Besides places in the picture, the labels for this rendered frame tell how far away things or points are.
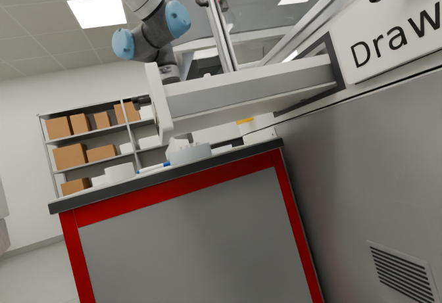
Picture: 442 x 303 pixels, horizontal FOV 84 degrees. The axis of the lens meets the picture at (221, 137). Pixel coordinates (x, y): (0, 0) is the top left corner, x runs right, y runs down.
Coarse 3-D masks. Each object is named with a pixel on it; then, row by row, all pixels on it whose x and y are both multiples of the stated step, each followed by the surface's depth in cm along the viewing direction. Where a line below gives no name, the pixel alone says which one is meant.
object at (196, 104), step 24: (240, 72) 43; (264, 72) 44; (288, 72) 45; (312, 72) 46; (168, 96) 39; (192, 96) 40; (216, 96) 41; (240, 96) 42; (264, 96) 43; (288, 96) 46; (312, 96) 58; (192, 120) 44; (216, 120) 54
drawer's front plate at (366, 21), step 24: (384, 0) 33; (408, 0) 30; (432, 0) 28; (336, 24) 42; (360, 24) 37; (384, 24) 34; (408, 24) 31; (360, 48) 38; (384, 48) 35; (408, 48) 32; (432, 48) 29; (360, 72) 39
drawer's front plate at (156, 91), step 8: (152, 64) 37; (152, 72) 37; (152, 80) 37; (160, 80) 37; (152, 88) 37; (160, 88) 37; (152, 96) 40; (160, 96) 37; (152, 104) 50; (160, 104) 37; (160, 112) 37; (168, 112) 37; (160, 120) 37; (168, 120) 37; (160, 128) 40; (168, 128) 37; (160, 136) 50; (168, 136) 44
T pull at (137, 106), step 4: (136, 96) 47; (132, 100) 46; (136, 100) 47; (140, 100) 49; (144, 100) 49; (148, 100) 49; (136, 104) 48; (140, 104) 49; (144, 104) 50; (148, 104) 51; (136, 108) 51; (140, 108) 53
